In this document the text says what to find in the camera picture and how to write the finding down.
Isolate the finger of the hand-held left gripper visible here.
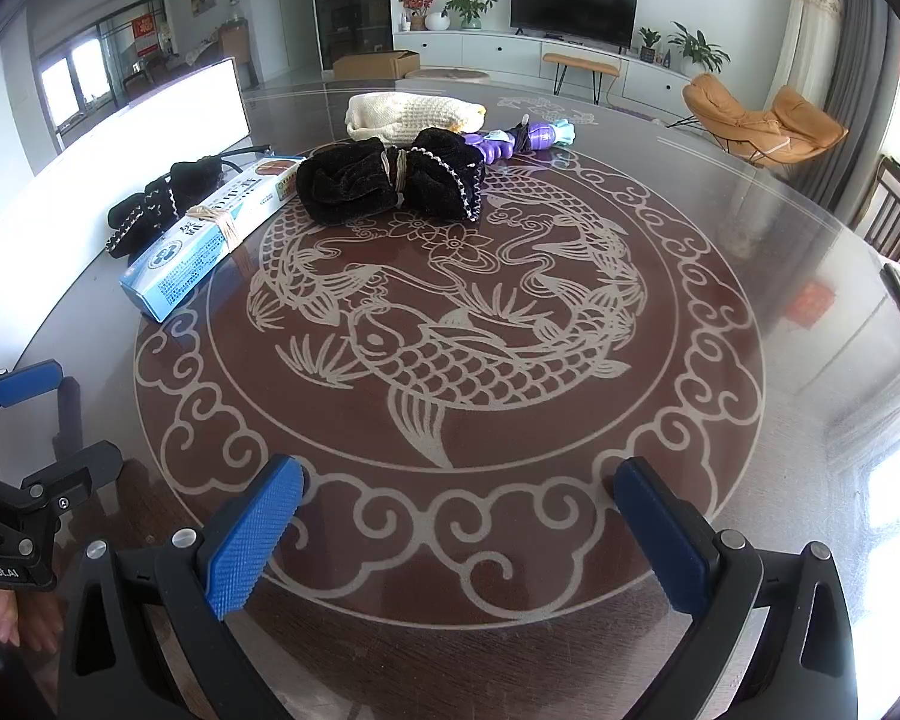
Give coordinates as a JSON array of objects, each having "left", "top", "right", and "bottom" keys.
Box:
[
  {"left": 21, "top": 441, "right": 125, "bottom": 520},
  {"left": 0, "top": 360, "right": 65, "bottom": 445}
]

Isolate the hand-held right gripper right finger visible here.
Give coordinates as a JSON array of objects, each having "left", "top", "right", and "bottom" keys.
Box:
[{"left": 613, "top": 456, "right": 860, "bottom": 720}]

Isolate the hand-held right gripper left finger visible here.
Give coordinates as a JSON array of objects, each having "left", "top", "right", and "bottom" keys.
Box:
[{"left": 58, "top": 454, "right": 306, "bottom": 720}]

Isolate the dark desktop with fish pattern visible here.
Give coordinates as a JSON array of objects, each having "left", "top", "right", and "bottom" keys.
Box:
[{"left": 15, "top": 75, "right": 900, "bottom": 720}]

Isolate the person's left hand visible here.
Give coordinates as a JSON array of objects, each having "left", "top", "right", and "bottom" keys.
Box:
[{"left": 0, "top": 585, "right": 65, "bottom": 653}]

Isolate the blue white toothpaste box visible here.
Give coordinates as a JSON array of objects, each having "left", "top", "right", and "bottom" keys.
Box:
[{"left": 118, "top": 156, "right": 306, "bottom": 323}]

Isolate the brown rubber band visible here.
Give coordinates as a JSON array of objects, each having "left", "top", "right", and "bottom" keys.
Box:
[
  {"left": 201, "top": 205, "right": 242, "bottom": 242},
  {"left": 385, "top": 148, "right": 411, "bottom": 205}
]

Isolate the black beaded velvet cloth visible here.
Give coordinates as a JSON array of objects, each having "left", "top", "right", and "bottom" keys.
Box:
[{"left": 105, "top": 156, "right": 226, "bottom": 260}]

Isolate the black velvet cloth white trim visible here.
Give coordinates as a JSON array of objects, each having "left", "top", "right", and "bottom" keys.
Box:
[{"left": 296, "top": 127, "right": 488, "bottom": 226}]

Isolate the dark wooden chair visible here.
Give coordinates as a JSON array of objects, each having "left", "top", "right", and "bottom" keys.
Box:
[{"left": 855, "top": 154, "right": 900, "bottom": 293}]

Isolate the small wooden side cabinet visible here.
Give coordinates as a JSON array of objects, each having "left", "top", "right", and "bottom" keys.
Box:
[{"left": 220, "top": 0, "right": 252, "bottom": 61}]

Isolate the purple plastic toy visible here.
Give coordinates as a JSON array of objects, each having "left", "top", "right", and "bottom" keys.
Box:
[{"left": 461, "top": 114, "right": 577, "bottom": 164}]

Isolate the orange lounge chair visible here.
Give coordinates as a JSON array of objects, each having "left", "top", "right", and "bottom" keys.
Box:
[{"left": 681, "top": 73, "right": 848, "bottom": 170}]

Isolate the white knitted glove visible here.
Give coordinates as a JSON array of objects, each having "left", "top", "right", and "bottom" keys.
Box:
[{"left": 343, "top": 91, "right": 488, "bottom": 145}]

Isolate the cardboard box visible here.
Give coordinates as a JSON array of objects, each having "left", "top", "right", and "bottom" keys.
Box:
[{"left": 331, "top": 50, "right": 421, "bottom": 80}]

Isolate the wooden bench with metal legs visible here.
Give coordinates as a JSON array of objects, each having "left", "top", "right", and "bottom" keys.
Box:
[{"left": 542, "top": 52, "right": 622, "bottom": 102}]

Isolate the large leafy potted plant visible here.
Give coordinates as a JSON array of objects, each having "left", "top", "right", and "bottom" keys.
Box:
[{"left": 669, "top": 22, "right": 731, "bottom": 76}]

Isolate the grey curtain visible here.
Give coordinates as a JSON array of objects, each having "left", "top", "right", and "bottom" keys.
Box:
[{"left": 795, "top": 0, "right": 900, "bottom": 211}]

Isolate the round beige floor cushion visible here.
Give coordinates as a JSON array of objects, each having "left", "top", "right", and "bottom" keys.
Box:
[{"left": 405, "top": 67, "right": 492, "bottom": 85}]

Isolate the dark glass display cabinet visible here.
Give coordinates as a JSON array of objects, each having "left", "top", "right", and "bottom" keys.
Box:
[{"left": 307, "top": 0, "right": 392, "bottom": 76}]

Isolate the white television cabinet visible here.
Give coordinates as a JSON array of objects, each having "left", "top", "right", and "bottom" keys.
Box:
[{"left": 391, "top": 30, "right": 702, "bottom": 121}]

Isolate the white curtain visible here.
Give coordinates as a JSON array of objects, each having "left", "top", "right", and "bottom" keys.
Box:
[{"left": 765, "top": 0, "right": 845, "bottom": 113}]

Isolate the black television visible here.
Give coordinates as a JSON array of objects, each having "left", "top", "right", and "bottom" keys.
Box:
[{"left": 510, "top": 0, "right": 640, "bottom": 51}]

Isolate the red flower bouquet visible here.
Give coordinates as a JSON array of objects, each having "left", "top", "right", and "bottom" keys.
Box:
[{"left": 397, "top": 0, "right": 440, "bottom": 32}]

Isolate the bushy green potted plant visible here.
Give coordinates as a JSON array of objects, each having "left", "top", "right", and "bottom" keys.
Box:
[{"left": 442, "top": 0, "right": 498, "bottom": 31}]

